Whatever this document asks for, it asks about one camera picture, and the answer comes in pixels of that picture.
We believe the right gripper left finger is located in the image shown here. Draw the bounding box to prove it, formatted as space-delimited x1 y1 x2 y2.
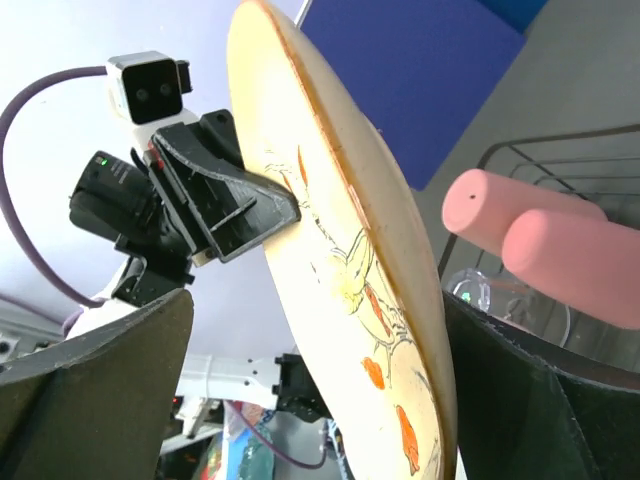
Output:
1 290 193 479

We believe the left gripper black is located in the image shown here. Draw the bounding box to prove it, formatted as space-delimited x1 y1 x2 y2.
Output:
69 110 301 306

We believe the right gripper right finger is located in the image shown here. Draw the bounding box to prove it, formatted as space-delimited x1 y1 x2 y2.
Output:
443 293 639 479

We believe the beige floral plate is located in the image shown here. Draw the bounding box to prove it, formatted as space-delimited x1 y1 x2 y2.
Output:
227 1 457 479

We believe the black wire dish rack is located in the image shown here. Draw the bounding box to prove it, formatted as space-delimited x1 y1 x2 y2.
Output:
438 125 639 376

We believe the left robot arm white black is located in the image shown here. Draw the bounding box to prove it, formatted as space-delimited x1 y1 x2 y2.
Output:
64 109 332 423

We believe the clear wine glass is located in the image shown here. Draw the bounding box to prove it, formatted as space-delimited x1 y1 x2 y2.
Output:
446 268 572 347

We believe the pink cup right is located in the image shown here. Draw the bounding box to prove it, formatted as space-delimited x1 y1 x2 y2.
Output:
501 209 639 330

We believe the pink cup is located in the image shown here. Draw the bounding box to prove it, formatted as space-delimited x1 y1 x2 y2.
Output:
441 168 606 256
501 209 639 330

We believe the pink cup left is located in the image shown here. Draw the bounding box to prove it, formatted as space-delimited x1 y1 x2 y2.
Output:
441 168 606 256

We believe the front blue binder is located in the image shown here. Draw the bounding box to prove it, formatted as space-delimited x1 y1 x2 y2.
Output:
301 0 525 190

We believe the blue binder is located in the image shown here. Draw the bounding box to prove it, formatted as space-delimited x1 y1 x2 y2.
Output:
301 0 525 190
479 0 547 34

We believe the rear blue binder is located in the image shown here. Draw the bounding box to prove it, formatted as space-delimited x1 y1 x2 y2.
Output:
479 0 547 34

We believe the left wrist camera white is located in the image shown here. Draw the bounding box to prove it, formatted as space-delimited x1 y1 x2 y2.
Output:
106 51 192 125

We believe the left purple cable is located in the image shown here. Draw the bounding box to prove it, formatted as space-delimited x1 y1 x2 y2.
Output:
0 65 326 470

